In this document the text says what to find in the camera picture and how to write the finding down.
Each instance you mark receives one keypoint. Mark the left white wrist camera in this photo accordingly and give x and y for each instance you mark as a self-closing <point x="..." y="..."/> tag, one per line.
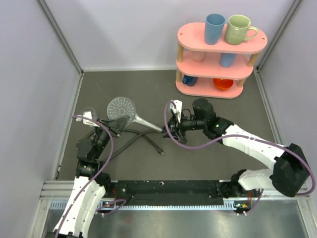
<point x="86" y="118"/>

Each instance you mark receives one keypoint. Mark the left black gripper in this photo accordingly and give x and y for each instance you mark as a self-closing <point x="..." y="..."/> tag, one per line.
<point x="116" y="127"/>

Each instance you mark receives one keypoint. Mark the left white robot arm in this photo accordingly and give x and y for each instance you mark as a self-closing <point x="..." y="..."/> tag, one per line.
<point x="90" y="182"/>

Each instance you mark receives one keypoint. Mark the aluminium rail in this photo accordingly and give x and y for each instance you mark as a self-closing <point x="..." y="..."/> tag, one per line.
<point x="243" y="200"/>

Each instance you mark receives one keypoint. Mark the orange bowl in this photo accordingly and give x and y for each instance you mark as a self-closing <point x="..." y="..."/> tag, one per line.
<point x="222" y="84"/>

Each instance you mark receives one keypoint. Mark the pink three-tier shelf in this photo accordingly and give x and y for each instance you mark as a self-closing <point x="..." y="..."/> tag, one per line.
<point x="191" y="38"/>

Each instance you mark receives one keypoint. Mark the light blue cup middle shelf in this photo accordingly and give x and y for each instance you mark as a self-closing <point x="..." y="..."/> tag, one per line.
<point x="227" y="59"/>

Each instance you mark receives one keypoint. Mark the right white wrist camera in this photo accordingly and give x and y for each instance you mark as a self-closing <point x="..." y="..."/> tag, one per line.
<point x="176" y="108"/>

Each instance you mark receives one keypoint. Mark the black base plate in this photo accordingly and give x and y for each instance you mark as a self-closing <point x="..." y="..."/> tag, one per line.
<point x="172" y="192"/>

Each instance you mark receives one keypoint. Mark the dark blue cup bottom shelf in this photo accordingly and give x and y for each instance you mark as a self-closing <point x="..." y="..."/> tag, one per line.
<point x="189" y="80"/>

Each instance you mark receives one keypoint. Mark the green mug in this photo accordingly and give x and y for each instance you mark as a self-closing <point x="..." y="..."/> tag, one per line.
<point x="239" y="29"/>

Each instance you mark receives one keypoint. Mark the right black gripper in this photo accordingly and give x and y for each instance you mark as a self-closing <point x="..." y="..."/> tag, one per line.
<point x="174" y="128"/>

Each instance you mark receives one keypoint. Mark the grey shower head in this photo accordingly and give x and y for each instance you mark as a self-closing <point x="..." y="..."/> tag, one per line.
<point x="123" y="106"/>

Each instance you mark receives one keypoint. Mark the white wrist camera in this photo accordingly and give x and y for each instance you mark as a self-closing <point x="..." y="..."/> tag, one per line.
<point x="176" y="108"/>
<point x="86" y="118"/>

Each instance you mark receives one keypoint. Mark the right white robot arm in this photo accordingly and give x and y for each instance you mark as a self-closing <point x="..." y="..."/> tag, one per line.
<point x="286" y="166"/>

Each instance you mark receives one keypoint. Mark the blue tumbler on top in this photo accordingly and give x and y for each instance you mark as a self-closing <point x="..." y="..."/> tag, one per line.
<point x="213" y="28"/>

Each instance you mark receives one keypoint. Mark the pink cup middle shelf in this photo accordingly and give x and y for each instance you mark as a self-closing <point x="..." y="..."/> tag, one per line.
<point x="197" y="56"/>

